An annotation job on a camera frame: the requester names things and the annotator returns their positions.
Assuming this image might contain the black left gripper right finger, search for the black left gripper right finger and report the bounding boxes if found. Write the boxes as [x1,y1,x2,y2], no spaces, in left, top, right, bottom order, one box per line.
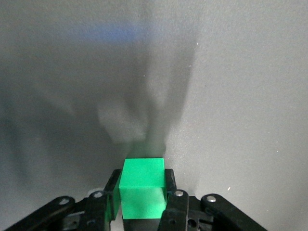
[157,169,267,231]

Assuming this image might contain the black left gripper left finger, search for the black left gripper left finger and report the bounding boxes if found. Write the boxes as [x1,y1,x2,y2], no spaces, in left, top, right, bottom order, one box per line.
[3,169,122,231]

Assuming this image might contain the green cube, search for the green cube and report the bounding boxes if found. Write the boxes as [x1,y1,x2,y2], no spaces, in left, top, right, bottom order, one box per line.
[112,157,169,221]

